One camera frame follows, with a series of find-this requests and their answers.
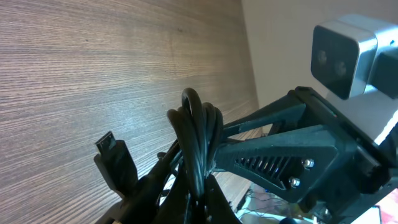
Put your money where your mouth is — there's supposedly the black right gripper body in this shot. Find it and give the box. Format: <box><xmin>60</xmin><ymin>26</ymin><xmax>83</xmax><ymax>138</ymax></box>
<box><xmin>295</xmin><ymin>87</ymin><xmax>397</xmax><ymax>223</ymax></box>

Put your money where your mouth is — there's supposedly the thick black HDMI cable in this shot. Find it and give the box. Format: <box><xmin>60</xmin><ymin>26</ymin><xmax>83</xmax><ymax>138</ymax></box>
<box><xmin>93</xmin><ymin>87</ymin><xmax>224</xmax><ymax>200</ymax></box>

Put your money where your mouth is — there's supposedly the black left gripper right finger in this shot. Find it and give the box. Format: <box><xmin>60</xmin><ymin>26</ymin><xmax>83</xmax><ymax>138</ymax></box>
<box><xmin>205</xmin><ymin>174</ymin><xmax>241</xmax><ymax>224</ymax></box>

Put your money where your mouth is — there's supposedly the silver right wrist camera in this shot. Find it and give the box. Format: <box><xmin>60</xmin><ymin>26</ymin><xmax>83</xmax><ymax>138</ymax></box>
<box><xmin>311</xmin><ymin>14</ymin><xmax>397</xmax><ymax>100</ymax></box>

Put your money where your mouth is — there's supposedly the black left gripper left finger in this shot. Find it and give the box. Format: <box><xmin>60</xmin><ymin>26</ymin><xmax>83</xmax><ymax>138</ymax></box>
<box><xmin>96</xmin><ymin>149</ymin><xmax>190</xmax><ymax>223</ymax></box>

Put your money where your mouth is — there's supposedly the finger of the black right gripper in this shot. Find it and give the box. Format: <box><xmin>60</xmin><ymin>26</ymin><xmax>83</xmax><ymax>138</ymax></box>
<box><xmin>215</xmin><ymin>125</ymin><xmax>338</xmax><ymax>202</ymax></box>
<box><xmin>222</xmin><ymin>94</ymin><xmax>306</xmax><ymax>139</ymax></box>

